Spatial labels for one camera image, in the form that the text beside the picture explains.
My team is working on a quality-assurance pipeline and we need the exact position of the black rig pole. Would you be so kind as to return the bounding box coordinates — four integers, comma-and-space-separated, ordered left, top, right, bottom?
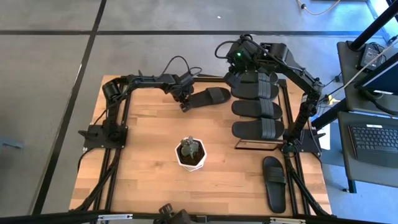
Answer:
348, 0, 398, 51
310, 98, 352, 131

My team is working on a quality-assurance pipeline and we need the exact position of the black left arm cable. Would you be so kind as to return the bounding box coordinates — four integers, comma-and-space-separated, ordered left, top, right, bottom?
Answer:
160, 55, 203, 77

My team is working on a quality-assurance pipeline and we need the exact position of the black laptop screen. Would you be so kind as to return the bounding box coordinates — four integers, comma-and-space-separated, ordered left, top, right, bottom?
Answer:
354, 52, 398, 96

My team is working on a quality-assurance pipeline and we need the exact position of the white paper sheet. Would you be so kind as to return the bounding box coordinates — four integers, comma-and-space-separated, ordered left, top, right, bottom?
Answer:
318, 132, 331, 151

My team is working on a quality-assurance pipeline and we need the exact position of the yellow floor cable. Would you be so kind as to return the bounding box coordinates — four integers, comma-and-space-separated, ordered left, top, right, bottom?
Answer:
296, 0, 342, 16

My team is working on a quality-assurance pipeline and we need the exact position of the grey work desk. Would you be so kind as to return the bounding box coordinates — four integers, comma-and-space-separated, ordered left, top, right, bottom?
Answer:
337, 110, 398, 194
336, 40, 398, 114

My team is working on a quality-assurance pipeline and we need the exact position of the wooden shelf with black frame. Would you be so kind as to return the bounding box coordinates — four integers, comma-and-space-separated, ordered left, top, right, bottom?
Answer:
233, 70, 286, 152

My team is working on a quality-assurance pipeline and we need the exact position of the green cactus plant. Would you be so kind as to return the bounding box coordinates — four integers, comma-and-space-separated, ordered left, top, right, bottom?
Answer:
180, 136, 200, 158

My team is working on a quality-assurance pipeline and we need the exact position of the black rig crossbar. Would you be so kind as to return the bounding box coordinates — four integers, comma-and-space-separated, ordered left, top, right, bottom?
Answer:
0, 211, 398, 224

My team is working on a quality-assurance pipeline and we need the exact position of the black keyboard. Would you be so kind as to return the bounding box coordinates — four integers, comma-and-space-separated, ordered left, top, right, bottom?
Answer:
348, 123, 398, 169

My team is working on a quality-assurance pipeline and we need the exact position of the small grey floor object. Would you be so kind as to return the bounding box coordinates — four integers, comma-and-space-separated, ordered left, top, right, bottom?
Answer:
0, 138, 25, 150

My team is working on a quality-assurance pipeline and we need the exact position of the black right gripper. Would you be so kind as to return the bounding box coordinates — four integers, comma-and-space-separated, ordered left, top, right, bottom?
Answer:
224, 42, 261, 90

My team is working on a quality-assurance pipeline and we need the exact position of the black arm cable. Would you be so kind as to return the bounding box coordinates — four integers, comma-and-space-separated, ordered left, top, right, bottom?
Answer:
214, 39, 239, 60
160, 55, 203, 77

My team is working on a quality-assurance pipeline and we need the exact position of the black power adapter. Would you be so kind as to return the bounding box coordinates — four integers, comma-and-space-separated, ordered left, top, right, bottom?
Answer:
359, 42, 387, 71

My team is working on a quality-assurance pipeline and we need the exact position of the black aluminium table frame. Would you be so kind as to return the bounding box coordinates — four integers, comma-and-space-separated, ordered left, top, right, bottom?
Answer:
70, 70, 332, 218

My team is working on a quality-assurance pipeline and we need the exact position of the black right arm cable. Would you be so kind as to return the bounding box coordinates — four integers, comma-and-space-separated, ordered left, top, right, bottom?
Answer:
214, 39, 239, 60

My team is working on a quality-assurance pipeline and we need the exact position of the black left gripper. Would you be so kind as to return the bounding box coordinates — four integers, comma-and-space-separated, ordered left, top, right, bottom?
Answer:
169, 74, 196, 113

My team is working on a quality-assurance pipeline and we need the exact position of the white angular plant pot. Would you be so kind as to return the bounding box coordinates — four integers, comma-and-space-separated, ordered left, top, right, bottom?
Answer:
174, 136, 208, 172

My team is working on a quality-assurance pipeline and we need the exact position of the black rubber slide sandal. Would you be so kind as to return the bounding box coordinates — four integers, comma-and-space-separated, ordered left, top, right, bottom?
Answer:
231, 70, 279, 85
262, 156, 287, 214
231, 98, 283, 120
230, 81, 280, 100
231, 118, 285, 140
186, 86, 232, 109

